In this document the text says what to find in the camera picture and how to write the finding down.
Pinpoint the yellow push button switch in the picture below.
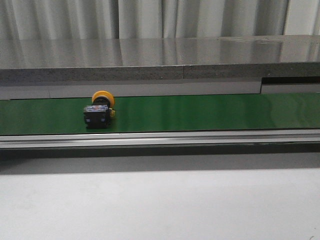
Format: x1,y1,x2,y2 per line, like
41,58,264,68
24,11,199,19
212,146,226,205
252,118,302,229
83,90,116,129

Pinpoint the grey stone counter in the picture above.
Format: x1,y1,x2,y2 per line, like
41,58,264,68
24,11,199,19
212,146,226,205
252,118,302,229
0,34,320,100

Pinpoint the green conveyor belt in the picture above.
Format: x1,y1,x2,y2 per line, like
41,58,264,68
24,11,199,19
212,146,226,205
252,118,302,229
0,93,320,136

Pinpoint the white curtain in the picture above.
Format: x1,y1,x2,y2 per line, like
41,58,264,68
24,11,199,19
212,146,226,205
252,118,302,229
0,0,320,40

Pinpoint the aluminium conveyor frame rail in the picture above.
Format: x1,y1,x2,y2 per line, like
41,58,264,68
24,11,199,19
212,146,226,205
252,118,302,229
0,128,320,150

